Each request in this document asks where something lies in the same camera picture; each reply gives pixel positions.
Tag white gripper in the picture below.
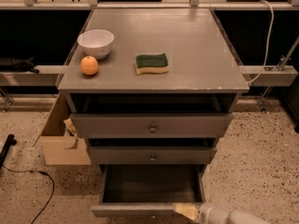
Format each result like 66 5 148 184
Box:
174 203 229 224

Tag grey bottom drawer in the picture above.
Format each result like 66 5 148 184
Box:
92 164 206 217

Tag grey drawer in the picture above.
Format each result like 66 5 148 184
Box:
89 138 218 164
92 164 206 217
71 94 232 138

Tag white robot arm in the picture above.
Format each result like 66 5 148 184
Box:
173 203 270 224

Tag grey middle drawer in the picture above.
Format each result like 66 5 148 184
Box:
89 138 218 164

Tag grey drawer cabinet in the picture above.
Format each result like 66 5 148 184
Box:
57 7 250 173

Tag grey top drawer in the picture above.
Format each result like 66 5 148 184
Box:
71 94 232 138

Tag cardboard box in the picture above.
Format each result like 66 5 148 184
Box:
38 94 91 165

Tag green yellow sponge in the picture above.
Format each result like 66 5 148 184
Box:
135 53 169 75

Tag orange fruit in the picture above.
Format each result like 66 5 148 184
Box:
80 56 98 76

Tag white bowl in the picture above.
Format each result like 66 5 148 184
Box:
77 29 114 59

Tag black bar on floor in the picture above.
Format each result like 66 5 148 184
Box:
0 134 17 169

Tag black floor cable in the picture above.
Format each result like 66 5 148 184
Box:
0 164 56 224

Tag white hanging cable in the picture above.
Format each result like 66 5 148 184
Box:
246 0 275 86

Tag black object on rail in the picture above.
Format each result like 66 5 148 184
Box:
0 58 39 74

